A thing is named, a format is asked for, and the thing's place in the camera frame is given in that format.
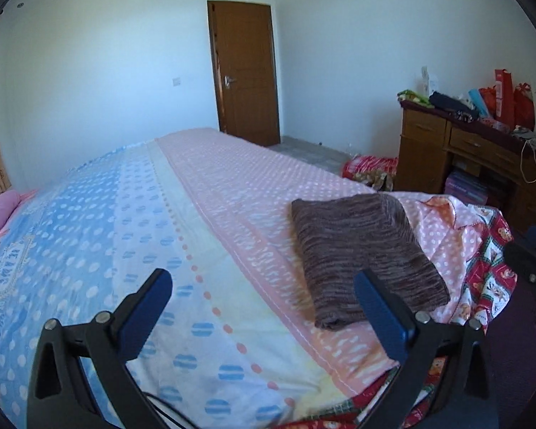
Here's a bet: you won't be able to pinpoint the red gift bag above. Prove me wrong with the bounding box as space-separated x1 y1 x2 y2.
495 69 515 129

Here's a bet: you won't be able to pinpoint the white cord on desk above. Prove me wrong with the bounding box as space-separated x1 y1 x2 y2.
519 138 536 185

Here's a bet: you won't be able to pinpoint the red patterned quilt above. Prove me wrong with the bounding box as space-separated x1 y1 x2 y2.
285 153 519 429

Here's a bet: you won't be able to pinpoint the pink and blue bedsheet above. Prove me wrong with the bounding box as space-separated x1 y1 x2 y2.
0 127 497 429

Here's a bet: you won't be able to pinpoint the brown knit sweater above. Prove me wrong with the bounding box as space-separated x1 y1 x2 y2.
291 193 450 330

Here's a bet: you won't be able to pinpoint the brown wooden door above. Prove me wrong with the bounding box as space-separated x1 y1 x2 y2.
207 0 281 146

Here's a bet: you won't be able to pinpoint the white wall socket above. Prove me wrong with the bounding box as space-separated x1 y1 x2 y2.
421 66 440 97

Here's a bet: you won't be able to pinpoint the green item on desk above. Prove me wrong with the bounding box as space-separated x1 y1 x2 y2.
397 89 434 109

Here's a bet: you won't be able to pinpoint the brown wooden desk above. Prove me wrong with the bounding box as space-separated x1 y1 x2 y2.
394 102 536 232

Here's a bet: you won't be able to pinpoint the purple storage box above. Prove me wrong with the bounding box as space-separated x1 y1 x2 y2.
445 172 488 205

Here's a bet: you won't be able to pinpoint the silver door handle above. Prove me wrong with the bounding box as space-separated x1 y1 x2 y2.
224 75 236 88

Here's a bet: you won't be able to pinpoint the dark clothes on desk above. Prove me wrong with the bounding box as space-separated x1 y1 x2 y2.
429 91 479 121

